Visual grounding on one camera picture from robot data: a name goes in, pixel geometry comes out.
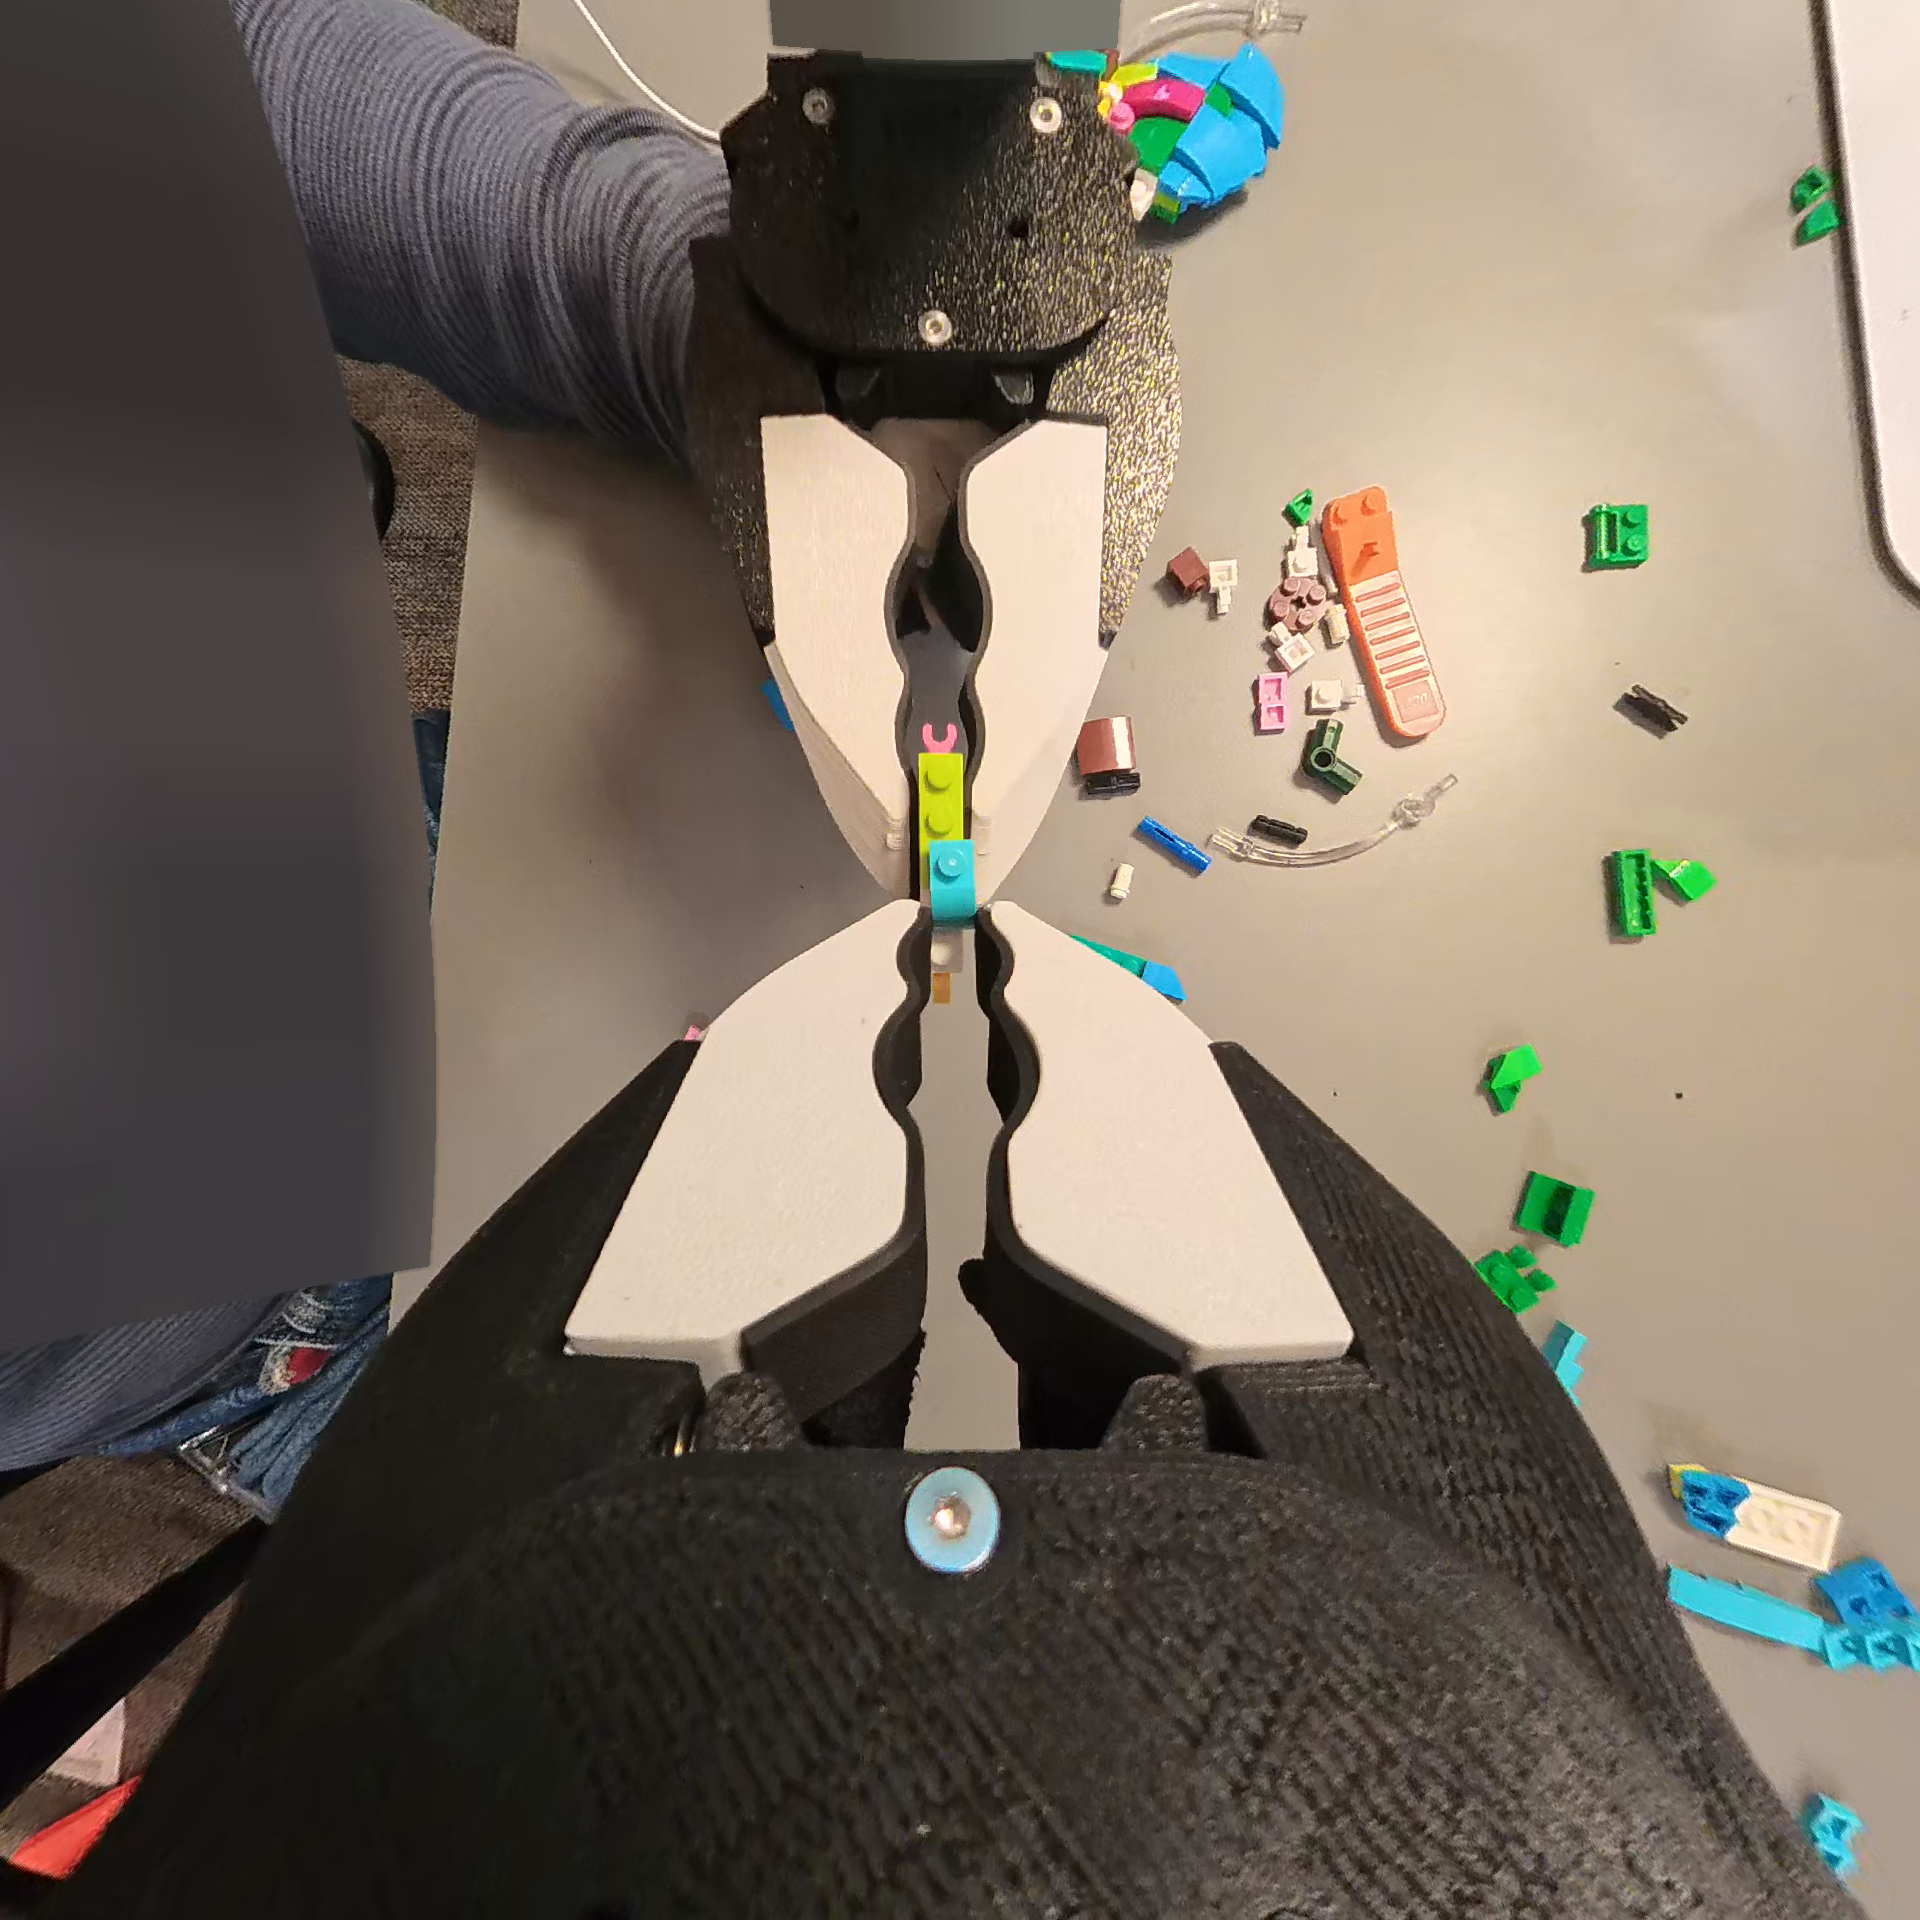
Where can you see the green lego block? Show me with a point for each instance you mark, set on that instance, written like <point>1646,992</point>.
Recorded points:
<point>1553,1207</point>

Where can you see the green lego slope piece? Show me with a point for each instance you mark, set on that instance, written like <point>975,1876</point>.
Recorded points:
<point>1512,1076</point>
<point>1818,221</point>

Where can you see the black lego connector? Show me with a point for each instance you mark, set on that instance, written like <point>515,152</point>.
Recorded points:
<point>1653,708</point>

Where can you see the person's blue jeans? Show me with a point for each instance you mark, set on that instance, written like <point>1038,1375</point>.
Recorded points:
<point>323,1348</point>

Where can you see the blue lego axle pin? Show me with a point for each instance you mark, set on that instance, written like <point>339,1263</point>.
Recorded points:
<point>1171,844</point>

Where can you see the person's left forearm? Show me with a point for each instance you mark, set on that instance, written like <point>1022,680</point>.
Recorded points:
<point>495,225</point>

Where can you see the brown lego slope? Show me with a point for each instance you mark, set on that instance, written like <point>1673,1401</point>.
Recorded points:
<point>1106,746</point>

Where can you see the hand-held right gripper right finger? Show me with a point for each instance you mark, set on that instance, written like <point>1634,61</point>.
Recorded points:
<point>1155,1184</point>

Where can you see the small blue lego brick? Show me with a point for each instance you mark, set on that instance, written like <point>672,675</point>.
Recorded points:
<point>776,704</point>

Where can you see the small green lego cluster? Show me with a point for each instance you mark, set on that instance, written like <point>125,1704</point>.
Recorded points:
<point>1515,1277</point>

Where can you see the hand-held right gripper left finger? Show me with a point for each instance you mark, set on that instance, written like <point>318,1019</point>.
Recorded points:
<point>751,1184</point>

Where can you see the small multicoloured lego assembly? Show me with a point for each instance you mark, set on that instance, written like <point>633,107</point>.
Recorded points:
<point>941,795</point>

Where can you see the teal and blue lego plate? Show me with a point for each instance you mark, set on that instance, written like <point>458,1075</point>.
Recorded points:
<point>1141,967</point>

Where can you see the pile of loose lego bricks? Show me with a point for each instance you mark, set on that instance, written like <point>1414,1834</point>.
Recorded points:
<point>1786,1528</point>

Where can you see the pink lego plate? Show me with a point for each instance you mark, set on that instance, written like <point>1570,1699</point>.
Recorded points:
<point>1272,704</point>

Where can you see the short clear lego tube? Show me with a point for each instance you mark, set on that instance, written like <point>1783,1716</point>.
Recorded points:
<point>1200,18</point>

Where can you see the long clear curved lego tube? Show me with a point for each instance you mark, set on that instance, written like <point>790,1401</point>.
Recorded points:
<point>1411,812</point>

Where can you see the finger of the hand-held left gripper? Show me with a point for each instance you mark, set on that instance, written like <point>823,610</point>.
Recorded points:
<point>833,600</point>
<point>1050,600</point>

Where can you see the orange lego brick separator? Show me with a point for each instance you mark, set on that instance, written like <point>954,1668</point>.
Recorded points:
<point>1389,616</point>

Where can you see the bright green lego slope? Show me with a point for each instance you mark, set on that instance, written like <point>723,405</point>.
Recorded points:
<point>1682,879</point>

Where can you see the brown round lego piece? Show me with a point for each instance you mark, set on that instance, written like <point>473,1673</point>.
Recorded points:
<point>1298,601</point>

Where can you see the dark green angled lego connector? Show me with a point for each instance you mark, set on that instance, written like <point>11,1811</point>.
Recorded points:
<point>1329,754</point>

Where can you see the white rounded stand base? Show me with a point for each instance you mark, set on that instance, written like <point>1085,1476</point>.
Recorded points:
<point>1882,225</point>

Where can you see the brown lego brick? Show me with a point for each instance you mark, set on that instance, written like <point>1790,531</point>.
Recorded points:
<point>1190,571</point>

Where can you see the person's grey ribbed sweater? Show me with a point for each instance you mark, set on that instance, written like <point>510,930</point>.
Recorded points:
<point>89,1395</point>

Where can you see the red plastic object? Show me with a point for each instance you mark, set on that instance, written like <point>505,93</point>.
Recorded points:
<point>66,1837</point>

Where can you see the blue multicoloured lego model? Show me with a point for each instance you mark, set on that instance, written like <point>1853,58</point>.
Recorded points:
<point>1223,113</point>

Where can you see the green lego plate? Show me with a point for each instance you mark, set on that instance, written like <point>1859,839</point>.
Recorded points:
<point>1629,895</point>
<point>1616,538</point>

